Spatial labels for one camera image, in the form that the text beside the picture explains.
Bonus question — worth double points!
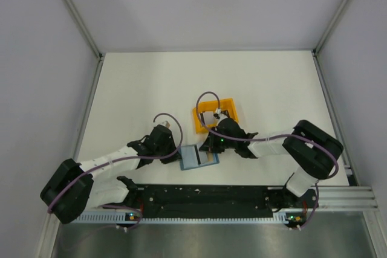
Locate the aluminium frame post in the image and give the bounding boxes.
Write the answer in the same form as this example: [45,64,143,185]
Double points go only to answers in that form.
[62,0,103,60]
[313,0,353,57]

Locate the aluminium frame rail front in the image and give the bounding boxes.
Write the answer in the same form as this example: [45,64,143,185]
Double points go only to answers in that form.
[317,186,379,211]

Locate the blue leather card holder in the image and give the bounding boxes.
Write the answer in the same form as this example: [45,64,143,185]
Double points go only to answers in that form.
[179,143,220,171]

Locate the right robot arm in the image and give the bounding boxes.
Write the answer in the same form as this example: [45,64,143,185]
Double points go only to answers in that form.
[199,117,343,210]

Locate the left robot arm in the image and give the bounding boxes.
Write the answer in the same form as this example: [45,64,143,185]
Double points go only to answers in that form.
[40,121,181,224]

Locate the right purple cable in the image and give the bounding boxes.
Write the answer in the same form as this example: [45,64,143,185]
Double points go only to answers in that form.
[195,91,340,231]

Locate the yellow plastic bin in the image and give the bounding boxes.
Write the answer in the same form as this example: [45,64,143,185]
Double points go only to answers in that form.
[192,98,239,134]

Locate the left aluminium frame post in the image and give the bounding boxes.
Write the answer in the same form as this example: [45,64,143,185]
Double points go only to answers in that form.
[62,0,103,60]

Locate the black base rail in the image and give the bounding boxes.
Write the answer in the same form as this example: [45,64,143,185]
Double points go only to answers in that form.
[110,184,317,219]

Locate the purple cable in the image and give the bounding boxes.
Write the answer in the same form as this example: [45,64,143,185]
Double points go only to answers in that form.
[195,91,340,231]
[47,112,184,231]

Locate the white cable duct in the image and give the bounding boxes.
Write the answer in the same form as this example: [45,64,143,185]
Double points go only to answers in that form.
[71,210,290,225]

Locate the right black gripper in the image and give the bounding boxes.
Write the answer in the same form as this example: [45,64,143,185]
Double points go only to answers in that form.
[200,127,237,153]

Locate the white card black stripe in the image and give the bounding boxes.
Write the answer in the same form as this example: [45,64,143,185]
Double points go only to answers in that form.
[195,146,213,167]

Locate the right aluminium frame post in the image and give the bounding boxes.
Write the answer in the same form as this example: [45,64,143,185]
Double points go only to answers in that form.
[313,0,353,57]

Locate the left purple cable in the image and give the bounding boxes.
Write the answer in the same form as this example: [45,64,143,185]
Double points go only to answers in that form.
[47,112,184,231]

